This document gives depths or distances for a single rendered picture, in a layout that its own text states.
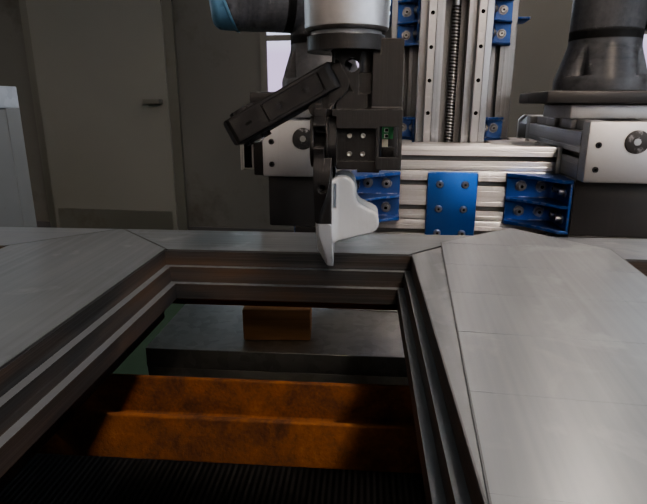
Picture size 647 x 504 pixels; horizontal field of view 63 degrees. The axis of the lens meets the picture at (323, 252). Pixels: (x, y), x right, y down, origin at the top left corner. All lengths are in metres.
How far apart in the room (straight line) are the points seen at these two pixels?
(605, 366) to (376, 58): 0.30
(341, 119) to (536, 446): 0.31
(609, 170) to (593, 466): 0.67
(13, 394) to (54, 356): 0.05
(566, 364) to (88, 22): 4.16
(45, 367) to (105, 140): 3.93
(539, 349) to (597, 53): 0.73
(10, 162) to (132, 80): 3.04
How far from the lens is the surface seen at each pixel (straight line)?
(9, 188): 1.17
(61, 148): 4.50
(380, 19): 0.49
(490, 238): 0.64
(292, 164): 0.87
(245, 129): 0.50
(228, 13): 0.98
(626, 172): 0.91
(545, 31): 3.86
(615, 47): 1.04
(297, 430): 0.53
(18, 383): 0.39
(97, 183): 4.38
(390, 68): 0.49
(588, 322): 0.43
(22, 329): 0.43
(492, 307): 0.43
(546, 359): 0.36
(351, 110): 0.47
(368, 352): 0.76
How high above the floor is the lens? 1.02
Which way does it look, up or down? 16 degrees down
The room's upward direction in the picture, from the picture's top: straight up
